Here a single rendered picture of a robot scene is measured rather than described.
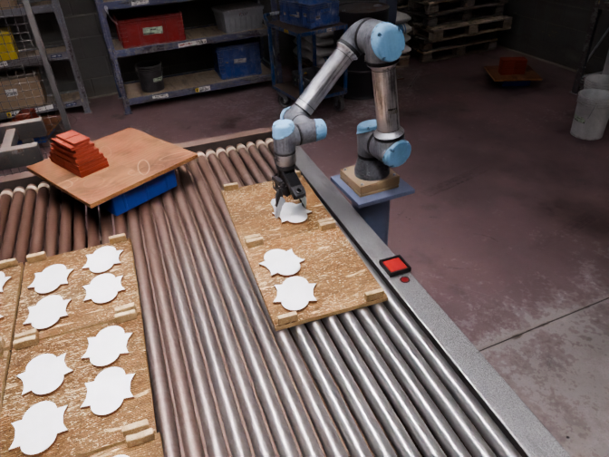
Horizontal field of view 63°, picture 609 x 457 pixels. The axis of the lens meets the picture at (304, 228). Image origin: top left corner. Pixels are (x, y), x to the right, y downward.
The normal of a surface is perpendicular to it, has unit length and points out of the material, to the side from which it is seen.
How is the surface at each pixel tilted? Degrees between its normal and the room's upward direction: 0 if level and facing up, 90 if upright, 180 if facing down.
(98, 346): 0
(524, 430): 0
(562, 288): 0
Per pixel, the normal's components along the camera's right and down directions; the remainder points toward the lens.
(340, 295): -0.04, -0.82
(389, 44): 0.42, 0.37
